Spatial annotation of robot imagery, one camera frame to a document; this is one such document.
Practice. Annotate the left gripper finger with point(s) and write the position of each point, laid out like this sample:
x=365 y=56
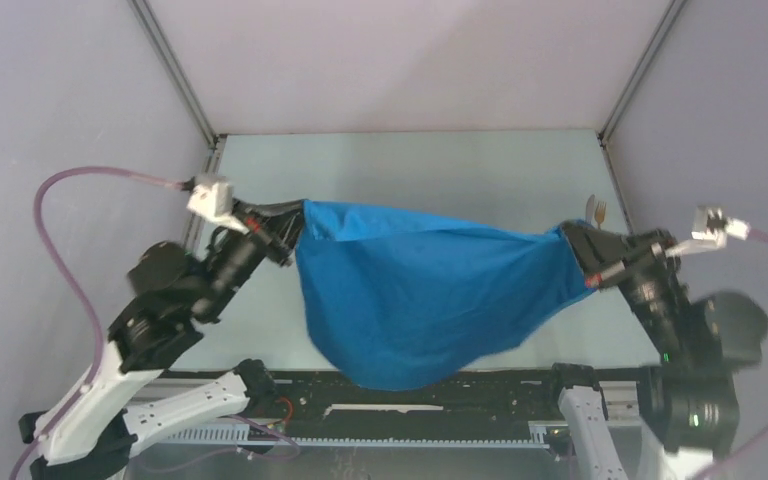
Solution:
x=277 y=215
x=283 y=236

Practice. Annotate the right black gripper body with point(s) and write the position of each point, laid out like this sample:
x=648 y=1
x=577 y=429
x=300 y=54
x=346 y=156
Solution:
x=646 y=276

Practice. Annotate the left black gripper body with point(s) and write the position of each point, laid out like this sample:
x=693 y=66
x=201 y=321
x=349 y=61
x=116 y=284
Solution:
x=237 y=257

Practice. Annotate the blue cloth napkin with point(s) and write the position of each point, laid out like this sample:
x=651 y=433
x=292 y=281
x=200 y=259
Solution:
x=397 y=299

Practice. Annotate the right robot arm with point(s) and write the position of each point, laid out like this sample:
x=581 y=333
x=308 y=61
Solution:
x=687 y=401

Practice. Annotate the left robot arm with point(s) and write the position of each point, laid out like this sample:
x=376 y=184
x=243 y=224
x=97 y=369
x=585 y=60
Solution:
x=96 y=430

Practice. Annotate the silver knife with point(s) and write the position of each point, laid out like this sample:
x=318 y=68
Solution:
x=590 y=209

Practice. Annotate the gold fork dark handle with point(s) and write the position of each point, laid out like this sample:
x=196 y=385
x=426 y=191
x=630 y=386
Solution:
x=599 y=215

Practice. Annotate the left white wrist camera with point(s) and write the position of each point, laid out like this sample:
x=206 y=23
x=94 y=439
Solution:
x=211 y=199

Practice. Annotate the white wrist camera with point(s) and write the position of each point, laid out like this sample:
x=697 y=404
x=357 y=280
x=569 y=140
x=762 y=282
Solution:
x=710 y=231
x=211 y=199

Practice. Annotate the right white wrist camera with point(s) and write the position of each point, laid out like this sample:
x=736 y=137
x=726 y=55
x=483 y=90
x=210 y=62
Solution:
x=710 y=231

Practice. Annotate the left aluminium frame post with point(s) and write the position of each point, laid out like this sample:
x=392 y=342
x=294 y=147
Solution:
x=159 y=41

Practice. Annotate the aluminium frame post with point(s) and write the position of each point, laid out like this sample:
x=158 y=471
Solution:
x=647 y=59
x=159 y=41

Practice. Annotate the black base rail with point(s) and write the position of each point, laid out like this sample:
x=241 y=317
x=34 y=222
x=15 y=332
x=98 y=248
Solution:
x=505 y=408

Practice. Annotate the right aluminium frame post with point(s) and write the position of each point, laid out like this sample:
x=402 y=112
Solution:
x=647 y=59

